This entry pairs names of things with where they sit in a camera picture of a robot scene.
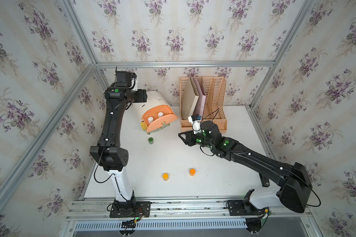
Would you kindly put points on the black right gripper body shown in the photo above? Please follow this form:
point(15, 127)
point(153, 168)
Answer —
point(191, 138)

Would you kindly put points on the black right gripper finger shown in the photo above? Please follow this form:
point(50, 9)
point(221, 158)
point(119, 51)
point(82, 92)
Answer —
point(183, 137)
point(181, 133)

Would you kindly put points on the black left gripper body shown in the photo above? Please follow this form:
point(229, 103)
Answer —
point(140, 96)

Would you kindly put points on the round white drawer cabinet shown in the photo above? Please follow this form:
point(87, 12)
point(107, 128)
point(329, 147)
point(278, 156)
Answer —
point(154, 98)

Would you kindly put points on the pink top drawer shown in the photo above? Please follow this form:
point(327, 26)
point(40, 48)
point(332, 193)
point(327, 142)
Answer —
point(158, 123)

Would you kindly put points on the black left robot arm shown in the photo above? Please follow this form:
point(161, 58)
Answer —
point(110, 157)

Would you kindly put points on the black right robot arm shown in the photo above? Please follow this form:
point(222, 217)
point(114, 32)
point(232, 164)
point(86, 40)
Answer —
point(294, 186)

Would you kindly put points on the green paint can left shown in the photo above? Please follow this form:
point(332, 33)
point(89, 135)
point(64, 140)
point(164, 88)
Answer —
point(150, 140)

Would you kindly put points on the orange paint can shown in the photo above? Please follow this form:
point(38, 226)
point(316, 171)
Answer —
point(192, 172)

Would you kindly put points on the yellow paint can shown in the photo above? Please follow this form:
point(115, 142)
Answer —
point(165, 176)

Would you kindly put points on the pink paper folder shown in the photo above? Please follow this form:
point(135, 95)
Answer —
point(200, 106)

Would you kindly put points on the beige cardboard folder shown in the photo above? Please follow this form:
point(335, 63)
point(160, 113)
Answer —
point(189, 98)

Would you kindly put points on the beige plastic file organizer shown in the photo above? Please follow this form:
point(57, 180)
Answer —
point(214, 88)

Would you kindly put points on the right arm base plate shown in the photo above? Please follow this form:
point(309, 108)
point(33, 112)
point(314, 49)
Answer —
point(244, 208)

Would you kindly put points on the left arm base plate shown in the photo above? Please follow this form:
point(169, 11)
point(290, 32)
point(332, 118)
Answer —
point(131, 209)

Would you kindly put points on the aluminium rail frame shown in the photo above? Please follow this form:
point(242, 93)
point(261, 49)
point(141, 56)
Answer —
point(190, 214)

